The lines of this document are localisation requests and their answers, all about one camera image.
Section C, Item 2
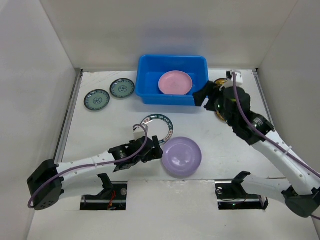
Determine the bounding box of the purple plate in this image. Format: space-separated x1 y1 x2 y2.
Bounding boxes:
161 137 202 179

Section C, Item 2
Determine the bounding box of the pink plate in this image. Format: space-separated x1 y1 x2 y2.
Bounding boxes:
158 70 193 95

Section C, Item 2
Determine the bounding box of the white plate dark lettered rim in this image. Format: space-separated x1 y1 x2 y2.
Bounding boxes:
141 113 174 145

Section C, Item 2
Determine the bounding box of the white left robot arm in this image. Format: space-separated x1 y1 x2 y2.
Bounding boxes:
27 136 163 211

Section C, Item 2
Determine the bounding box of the teal patterned plate near bin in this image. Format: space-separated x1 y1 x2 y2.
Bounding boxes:
109 78 135 99

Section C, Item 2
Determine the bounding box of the yellow patterned plate lower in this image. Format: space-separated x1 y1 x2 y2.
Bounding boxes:
215 111 228 124

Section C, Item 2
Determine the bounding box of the yellow patterned plate upper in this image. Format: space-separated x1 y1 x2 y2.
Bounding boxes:
214 78 228 87

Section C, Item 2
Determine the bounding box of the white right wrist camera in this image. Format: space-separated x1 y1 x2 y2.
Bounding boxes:
224 70 244 88

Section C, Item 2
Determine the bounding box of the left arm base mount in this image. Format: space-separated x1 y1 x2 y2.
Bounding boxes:
80 173 128 211

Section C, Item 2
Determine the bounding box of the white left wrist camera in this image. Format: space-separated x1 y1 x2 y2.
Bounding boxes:
133 126 146 140

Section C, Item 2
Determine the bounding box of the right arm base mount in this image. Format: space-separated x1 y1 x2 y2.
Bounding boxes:
215 171 269 211

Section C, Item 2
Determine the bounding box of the teal patterned plate far left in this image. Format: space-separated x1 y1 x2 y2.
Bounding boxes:
83 89 110 112

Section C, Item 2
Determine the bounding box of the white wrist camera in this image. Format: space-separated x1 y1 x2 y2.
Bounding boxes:
224 70 244 88
133 126 146 140

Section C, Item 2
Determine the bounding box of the yellow patterned plate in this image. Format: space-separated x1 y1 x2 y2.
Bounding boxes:
214 78 228 87
215 111 228 124

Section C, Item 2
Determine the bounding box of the blue plastic bin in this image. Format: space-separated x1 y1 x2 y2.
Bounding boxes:
135 54 209 106

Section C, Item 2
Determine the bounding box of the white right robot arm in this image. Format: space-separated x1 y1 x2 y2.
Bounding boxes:
192 81 320 218

